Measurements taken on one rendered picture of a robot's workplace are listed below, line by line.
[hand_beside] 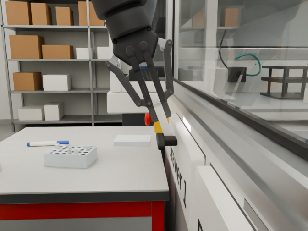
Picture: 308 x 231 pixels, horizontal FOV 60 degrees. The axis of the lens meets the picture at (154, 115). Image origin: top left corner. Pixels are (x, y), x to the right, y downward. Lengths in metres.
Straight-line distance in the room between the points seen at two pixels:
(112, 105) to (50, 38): 3.61
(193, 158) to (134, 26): 0.24
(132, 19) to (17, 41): 4.07
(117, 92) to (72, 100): 3.51
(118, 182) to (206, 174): 0.40
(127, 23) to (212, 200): 0.32
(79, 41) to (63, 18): 0.55
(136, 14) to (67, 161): 0.46
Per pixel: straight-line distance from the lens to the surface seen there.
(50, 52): 4.39
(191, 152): 0.36
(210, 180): 0.28
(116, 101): 1.28
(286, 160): 0.17
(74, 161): 0.77
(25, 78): 4.47
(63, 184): 0.69
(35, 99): 4.93
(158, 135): 0.49
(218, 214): 0.24
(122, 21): 0.46
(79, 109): 4.77
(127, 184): 0.66
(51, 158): 0.80
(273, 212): 0.18
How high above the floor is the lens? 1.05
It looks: 11 degrees down
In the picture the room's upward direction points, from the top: straight up
